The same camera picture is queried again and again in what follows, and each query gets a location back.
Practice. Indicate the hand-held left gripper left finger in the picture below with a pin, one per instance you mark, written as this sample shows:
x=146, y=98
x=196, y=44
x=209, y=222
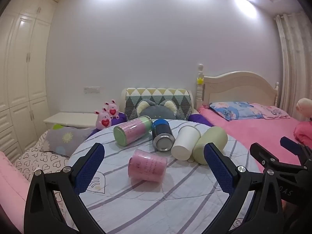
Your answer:
x=89, y=169

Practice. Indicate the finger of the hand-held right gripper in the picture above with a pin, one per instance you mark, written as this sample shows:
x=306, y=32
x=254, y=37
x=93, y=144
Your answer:
x=292, y=145
x=275, y=158

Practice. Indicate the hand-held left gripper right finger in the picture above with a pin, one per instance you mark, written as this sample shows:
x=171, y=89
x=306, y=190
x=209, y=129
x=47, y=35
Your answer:
x=219, y=170

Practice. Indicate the light green cup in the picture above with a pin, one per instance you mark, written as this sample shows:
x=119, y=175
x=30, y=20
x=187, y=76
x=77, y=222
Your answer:
x=210, y=139

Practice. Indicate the white cup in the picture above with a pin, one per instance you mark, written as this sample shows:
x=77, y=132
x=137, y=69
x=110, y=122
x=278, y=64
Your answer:
x=185, y=142

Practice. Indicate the pink cup with green lid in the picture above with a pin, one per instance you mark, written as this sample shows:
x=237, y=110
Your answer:
x=132, y=130

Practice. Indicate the blue steel cup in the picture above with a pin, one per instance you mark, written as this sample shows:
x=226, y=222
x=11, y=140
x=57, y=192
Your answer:
x=162, y=132

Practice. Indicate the pink plush cushion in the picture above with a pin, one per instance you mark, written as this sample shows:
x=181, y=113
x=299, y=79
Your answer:
x=303, y=130

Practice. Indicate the pink bed sheet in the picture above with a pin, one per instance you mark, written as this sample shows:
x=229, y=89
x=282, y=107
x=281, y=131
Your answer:
x=256, y=131

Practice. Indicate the grey flower pillow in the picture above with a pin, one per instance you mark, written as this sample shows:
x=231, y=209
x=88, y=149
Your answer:
x=68, y=139

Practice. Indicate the pink printed pillow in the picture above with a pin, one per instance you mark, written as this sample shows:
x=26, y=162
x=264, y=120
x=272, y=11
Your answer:
x=273, y=112

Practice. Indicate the pale round plush toy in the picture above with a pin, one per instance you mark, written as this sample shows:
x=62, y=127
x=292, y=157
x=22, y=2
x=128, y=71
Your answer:
x=304, y=108

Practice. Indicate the heart patterned blanket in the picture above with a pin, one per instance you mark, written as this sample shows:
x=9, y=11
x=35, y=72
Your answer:
x=39, y=159

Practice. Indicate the pink bunny plush toy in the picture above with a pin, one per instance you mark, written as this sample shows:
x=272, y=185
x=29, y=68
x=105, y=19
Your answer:
x=104, y=120
x=112, y=109

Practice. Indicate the white side table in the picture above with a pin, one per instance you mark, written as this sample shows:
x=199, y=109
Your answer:
x=70, y=119

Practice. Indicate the purple cushion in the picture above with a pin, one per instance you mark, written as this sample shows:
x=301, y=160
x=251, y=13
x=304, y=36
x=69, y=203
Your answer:
x=198, y=120
x=119, y=118

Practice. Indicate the blue printed pillow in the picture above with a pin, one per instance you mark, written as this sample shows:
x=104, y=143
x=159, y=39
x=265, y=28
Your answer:
x=231, y=111

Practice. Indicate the pink quilt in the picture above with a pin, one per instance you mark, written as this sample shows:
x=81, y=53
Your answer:
x=12, y=178

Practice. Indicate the cream bed headboard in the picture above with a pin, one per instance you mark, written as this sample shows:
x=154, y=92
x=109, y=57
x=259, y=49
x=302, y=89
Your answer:
x=238, y=87

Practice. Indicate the cream curtain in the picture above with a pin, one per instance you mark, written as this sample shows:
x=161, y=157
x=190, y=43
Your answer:
x=292, y=65

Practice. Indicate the grey cat cushion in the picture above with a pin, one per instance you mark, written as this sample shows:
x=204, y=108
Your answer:
x=156, y=109

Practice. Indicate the triangle patterned chair cover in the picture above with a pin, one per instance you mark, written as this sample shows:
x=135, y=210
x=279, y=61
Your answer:
x=158, y=93

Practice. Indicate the cream wardrobe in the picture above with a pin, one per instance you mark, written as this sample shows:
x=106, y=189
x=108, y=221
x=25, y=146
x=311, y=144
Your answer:
x=22, y=78

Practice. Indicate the wall socket panel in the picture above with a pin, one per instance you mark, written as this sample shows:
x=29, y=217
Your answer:
x=92, y=89

